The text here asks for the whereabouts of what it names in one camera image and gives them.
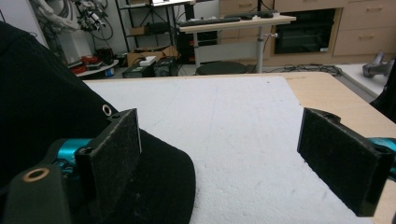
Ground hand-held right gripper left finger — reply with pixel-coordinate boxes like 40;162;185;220
75;107;143;220

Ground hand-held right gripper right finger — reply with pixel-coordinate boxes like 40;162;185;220
297;106;396;217

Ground black cap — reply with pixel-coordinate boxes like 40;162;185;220
0;21;197;224

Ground dark cloth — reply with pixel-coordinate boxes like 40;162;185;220
369;60;396;124

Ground round white low table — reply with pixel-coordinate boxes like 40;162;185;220
74;59;120;78

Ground black equipment case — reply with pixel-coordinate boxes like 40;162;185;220
121;57;179;78

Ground small white box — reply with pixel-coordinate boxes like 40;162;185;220
138;55;158;67

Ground brown cardboard box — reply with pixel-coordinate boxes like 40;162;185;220
126;45;180;67

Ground red tool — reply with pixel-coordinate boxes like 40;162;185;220
70;55;100;75

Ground grey metal device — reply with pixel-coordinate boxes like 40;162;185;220
361;50;396;79

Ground white foam board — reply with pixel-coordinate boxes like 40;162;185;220
83;76;375;224

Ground light wooden cabinet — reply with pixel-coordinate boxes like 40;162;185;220
219;0;396;67

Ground white robot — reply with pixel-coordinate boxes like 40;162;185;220
29;0;108;65

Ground black metal shelf rack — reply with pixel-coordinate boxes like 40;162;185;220
114;0;195;54

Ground black computer tower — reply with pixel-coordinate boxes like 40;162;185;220
178;30;219;65

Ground black round stool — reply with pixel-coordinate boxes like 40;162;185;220
195;61;250;77

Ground long black keyboard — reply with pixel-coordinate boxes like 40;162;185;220
177;16;243;28

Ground short black keyboard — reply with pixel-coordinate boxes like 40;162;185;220
225;10;275;21

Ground light wooden standing desk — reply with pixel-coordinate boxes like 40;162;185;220
178;14;297;75

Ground black floor cables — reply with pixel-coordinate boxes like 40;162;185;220
264;63;344;77

